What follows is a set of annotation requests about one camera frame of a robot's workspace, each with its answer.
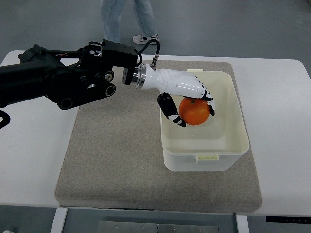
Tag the black table control panel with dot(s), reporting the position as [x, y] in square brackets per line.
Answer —
[288, 219]

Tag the orange fruit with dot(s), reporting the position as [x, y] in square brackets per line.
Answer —
[194, 111]

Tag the white plastic box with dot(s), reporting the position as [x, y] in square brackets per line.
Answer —
[214, 145]

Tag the white left table leg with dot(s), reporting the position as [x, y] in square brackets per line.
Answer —
[59, 220]

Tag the white right table leg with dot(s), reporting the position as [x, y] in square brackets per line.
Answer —
[242, 224]

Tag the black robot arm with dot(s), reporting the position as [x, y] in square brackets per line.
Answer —
[68, 78]

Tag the grey fabric mat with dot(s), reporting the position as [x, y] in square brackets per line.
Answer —
[115, 160]

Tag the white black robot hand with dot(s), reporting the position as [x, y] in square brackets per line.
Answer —
[171, 82]

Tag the white table leg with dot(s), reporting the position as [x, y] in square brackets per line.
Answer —
[242, 224]
[59, 220]

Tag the person in blue jeans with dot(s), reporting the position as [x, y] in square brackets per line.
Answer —
[111, 20]

